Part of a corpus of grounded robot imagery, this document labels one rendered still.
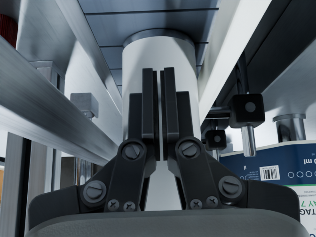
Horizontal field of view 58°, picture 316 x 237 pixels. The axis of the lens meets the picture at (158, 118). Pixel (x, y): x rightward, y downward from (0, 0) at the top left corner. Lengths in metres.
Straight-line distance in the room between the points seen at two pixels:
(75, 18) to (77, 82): 0.24
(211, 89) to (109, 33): 0.08
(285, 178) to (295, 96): 0.13
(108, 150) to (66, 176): 4.79
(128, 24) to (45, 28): 0.13
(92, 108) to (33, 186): 0.10
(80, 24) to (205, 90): 0.09
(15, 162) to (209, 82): 0.23
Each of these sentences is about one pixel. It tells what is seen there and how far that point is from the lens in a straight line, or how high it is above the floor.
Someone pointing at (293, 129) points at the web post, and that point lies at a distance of 0.45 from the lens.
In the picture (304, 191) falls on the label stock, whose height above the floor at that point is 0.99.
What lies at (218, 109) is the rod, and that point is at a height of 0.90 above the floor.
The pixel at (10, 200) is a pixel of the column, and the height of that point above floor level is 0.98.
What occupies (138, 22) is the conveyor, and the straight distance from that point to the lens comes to 0.18.
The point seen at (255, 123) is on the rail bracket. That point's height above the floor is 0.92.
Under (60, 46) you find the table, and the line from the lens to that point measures 0.32.
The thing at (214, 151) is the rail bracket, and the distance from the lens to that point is 0.46.
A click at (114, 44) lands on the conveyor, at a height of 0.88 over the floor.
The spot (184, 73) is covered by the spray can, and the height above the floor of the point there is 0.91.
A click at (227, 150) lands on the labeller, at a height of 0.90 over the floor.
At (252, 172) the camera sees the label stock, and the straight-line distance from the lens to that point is 0.49.
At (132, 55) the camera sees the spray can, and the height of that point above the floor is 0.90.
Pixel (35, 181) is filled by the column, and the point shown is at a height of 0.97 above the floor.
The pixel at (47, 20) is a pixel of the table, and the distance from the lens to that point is 0.28.
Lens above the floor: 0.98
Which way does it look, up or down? 14 degrees down
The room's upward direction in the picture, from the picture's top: 178 degrees clockwise
